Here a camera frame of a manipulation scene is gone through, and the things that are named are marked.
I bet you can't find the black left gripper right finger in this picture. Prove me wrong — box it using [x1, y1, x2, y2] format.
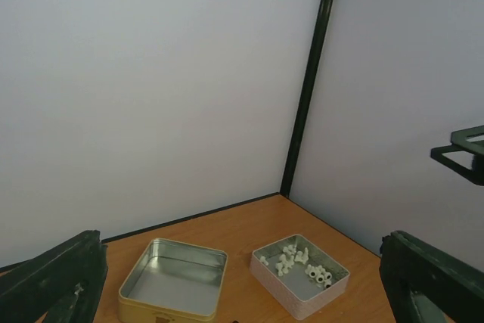
[379, 231, 483, 322]

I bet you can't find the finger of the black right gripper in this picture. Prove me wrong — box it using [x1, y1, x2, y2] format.
[430, 126, 483, 186]

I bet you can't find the white chess pieces pile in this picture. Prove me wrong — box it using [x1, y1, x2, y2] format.
[258, 244, 333, 289]

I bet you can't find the black enclosure frame post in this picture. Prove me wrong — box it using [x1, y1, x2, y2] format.
[279, 0, 334, 197]

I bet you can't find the gold square tin box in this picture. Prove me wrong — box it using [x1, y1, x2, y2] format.
[118, 238, 228, 323]

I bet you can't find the white patterned tin lid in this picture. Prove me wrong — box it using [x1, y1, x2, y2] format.
[250, 234, 350, 321]

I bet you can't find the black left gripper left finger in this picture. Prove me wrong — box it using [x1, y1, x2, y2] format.
[1, 230, 108, 322]

